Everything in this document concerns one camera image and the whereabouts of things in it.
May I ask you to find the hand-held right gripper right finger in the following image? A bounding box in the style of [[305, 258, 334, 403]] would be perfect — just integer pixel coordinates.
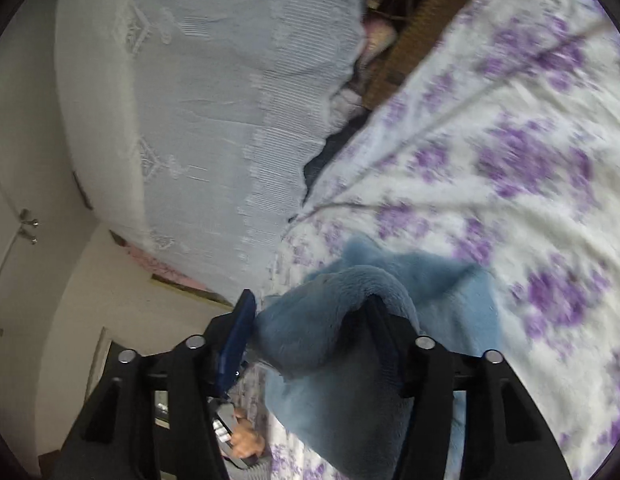
[[365, 295, 573, 480]]

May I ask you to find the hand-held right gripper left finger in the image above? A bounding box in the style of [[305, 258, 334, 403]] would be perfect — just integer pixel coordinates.
[[50, 289, 258, 480]]

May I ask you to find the dark cloth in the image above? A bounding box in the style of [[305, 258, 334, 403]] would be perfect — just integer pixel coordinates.
[[302, 125, 371, 201]]

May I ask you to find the person's left forearm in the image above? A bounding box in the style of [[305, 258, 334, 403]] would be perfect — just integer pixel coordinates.
[[225, 460, 273, 480]]

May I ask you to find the blue fleece zip jacket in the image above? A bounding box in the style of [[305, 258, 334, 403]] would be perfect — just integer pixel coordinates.
[[255, 235, 501, 480]]

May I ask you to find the pink patterned sheet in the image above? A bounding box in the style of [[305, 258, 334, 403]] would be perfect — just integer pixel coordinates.
[[110, 230, 231, 306]]

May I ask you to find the person's left hand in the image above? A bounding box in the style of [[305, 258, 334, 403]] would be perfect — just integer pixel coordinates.
[[231, 406, 267, 461]]

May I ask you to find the white wardrobe door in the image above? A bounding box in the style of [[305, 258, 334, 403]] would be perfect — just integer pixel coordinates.
[[0, 25, 98, 381]]

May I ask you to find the white lace cover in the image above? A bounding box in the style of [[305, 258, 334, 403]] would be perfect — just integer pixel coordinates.
[[55, 0, 391, 306]]

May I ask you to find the pile of pale clothes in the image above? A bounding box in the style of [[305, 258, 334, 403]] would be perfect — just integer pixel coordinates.
[[360, 5, 398, 68]]

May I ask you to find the purple floral white blanket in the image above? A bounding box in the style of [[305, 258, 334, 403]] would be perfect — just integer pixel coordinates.
[[235, 0, 620, 480]]

